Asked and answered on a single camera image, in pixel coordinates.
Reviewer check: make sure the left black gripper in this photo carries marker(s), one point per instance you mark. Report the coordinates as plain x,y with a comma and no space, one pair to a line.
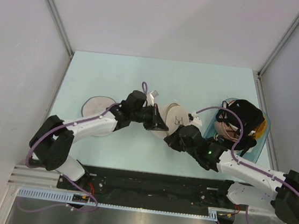
156,122

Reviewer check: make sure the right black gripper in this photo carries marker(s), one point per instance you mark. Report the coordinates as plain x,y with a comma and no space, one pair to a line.
172,140

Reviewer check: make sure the pink mesh laundry bag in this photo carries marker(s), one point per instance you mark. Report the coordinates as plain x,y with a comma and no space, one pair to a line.
173,115

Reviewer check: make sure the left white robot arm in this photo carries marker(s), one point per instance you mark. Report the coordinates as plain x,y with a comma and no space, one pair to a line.
51,144

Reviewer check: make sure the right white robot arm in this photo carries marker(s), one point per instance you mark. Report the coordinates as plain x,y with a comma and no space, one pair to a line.
271,190

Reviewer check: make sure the pink bra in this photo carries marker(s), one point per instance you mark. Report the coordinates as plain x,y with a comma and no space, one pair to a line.
227,131

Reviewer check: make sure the grey-trimmed mesh laundry bag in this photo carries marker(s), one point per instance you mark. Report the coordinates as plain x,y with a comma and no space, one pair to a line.
94,107

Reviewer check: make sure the black bra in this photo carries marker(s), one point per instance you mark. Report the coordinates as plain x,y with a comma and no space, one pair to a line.
249,115

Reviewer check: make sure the teal plastic basin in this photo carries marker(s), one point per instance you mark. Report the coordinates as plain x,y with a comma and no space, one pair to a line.
253,154

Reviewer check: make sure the yellow garment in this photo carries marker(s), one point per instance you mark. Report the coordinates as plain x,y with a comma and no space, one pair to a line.
260,130

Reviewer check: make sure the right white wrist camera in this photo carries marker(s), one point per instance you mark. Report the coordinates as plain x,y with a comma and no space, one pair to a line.
194,120

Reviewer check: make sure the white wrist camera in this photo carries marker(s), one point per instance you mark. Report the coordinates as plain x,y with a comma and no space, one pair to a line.
151,97
194,120

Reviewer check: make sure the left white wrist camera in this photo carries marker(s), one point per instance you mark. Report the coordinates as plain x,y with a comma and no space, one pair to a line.
151,97

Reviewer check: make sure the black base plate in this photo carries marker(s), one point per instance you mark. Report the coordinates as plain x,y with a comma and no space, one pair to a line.
156,192

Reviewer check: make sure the right aluminium frame post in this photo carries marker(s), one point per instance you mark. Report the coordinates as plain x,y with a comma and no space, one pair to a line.
280,45

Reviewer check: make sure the aluminium frame post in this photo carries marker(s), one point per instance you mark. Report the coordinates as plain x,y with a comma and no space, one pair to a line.
58,22
280,45

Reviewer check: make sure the left aluminium frame post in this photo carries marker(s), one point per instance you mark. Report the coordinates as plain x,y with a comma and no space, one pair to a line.
58,22

